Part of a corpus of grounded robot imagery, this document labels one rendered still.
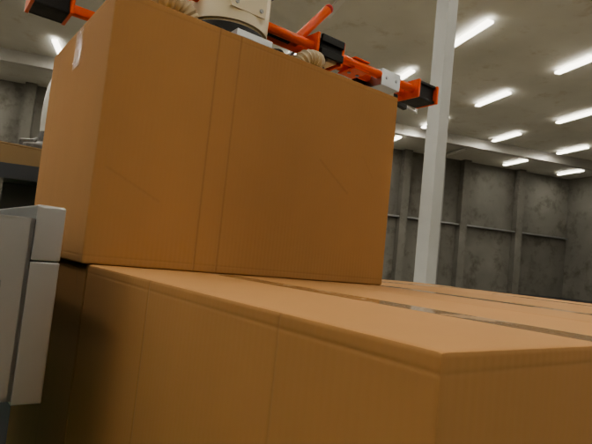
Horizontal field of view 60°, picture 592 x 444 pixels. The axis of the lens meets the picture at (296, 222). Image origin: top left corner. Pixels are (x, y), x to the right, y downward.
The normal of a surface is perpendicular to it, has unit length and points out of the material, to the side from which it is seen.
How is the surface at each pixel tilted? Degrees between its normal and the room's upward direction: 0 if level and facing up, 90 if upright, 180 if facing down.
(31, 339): 90
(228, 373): 90
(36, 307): 90
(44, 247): 90
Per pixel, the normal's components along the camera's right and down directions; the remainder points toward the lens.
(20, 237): 0.60, 0.00
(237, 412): -0.79, -0.12
